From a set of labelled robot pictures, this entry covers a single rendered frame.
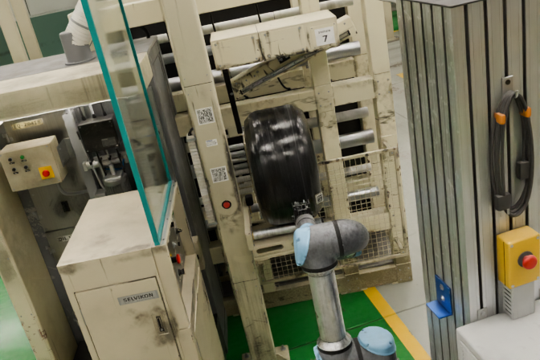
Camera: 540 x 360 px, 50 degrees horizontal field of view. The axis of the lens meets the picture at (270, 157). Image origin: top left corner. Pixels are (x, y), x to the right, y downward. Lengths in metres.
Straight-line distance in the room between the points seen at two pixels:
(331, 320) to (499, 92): 0.93
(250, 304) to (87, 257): 1.11
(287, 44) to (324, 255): 1.28
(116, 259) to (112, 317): 0.25
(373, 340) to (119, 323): 0.94
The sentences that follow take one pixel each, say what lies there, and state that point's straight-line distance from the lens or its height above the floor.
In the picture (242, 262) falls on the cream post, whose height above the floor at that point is 0.73.
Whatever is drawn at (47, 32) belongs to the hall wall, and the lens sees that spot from 11.56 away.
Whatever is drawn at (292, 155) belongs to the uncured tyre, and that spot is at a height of 1.31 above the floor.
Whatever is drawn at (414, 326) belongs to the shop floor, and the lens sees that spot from 3.51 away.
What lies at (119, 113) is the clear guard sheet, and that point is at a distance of 1.94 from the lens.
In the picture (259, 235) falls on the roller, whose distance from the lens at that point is 2.75.
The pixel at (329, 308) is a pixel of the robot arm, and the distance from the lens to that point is 1.90.
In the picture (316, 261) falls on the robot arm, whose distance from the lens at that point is 1.80.
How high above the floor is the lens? 2.26
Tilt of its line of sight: 22 degrees down
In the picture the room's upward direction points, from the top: 11 degrees counter-clockwise
